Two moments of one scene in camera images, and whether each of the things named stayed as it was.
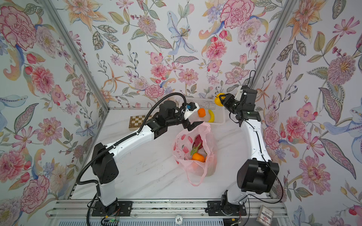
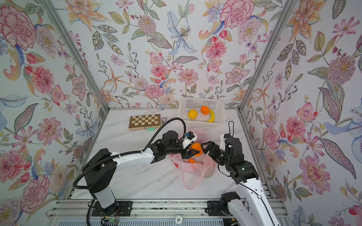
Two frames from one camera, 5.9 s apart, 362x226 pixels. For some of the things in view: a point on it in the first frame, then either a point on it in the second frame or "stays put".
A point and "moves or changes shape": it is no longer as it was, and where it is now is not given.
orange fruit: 198,157 to 197,147
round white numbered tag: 178,220 stays put
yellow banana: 212,116 stays put
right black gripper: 229,101 to 212,145
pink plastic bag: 196,172 moves or changes shape
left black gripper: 192,125 to 187,155
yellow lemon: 217,100 to 193,114
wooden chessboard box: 136,121 stays put
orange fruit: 201,112 moves or changes shape
